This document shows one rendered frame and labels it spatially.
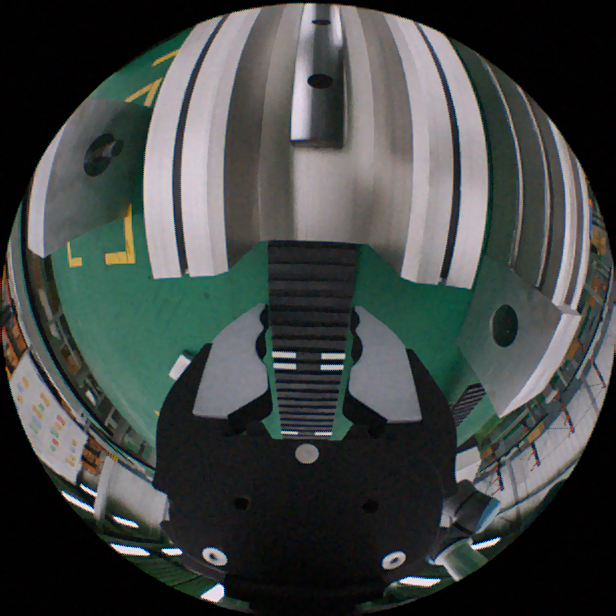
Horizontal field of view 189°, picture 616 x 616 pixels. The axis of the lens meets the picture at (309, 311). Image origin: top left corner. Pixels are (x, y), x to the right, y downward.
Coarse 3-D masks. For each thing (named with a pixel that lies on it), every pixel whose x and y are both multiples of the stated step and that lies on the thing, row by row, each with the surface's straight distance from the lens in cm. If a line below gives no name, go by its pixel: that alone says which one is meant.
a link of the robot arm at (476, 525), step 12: (480, 492) 79; (468, 504) 75; (480, 504) 74; (492, 504) 74; (456, 516) 78; (468, 516) 74; (480, 516) 72; (492, 516) 77; (468, 528) 74; (480, 528) 74
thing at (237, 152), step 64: (192, 64) 8; (256, 64) 9; (320, 64) 10; (384, 64) 9; (448, 64) 9; (192, 128) 6; (256, 128) 9; (320, 128) 8; (384, 128) 8; (448, 128) 6; (192, 192) 5; (256, 192) 8; (320, 192) 9; (384, 192) 8; (448, 192) 6; (192, 256) 6; (384, 256) 7; (448, 256) 6
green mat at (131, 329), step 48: (96, 96) 42; (144, 96) 24; (144, 144) 20; (96, 240) 26; (144, 240) 19; (96, 288) 29; (144, 288) 21; (192, 288) 17; (240, 288) 15; (384, 288) 15; (432, 288) 17; (96, 336) 36; (144, 336) 25; (192, 336) 20; (432, 336) 20; (144, 384) 34; (144, 432) 65; (336, 432) 30
